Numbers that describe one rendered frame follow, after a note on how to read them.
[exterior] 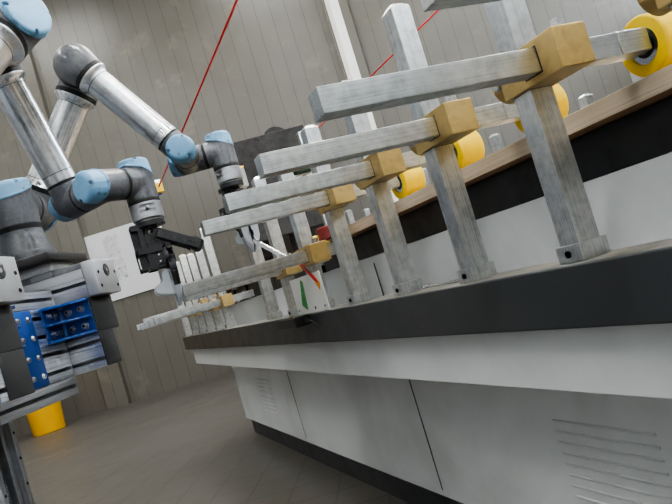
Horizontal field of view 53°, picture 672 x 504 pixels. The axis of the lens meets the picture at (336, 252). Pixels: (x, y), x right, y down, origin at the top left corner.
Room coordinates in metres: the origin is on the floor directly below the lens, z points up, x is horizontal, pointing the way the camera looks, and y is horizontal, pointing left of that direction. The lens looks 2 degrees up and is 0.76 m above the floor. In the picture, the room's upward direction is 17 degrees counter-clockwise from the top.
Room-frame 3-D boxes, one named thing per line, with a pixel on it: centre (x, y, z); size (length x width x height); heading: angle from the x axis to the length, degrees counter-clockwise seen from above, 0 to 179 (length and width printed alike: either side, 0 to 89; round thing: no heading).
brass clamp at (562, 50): (0.83, -0.31, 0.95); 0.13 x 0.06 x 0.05; 22
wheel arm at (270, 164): (1.02, -0.16, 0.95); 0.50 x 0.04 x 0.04; 112
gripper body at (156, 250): (1.60, 0.41, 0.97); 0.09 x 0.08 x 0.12; 111
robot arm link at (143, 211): (1.60, 0.40, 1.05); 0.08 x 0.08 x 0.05
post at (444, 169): (1.08, -0.21, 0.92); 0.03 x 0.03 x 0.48; 22
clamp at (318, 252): (1.76, 0.06, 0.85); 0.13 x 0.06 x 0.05; 22
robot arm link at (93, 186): (1.53, 0.48, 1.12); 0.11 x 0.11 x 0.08; 54
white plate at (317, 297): (1.80, 0.10, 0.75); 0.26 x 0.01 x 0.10; 22
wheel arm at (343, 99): (0.79, -0.26, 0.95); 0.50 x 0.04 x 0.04; 112
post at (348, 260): (1.55, -0.02, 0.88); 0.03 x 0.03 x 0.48; 22
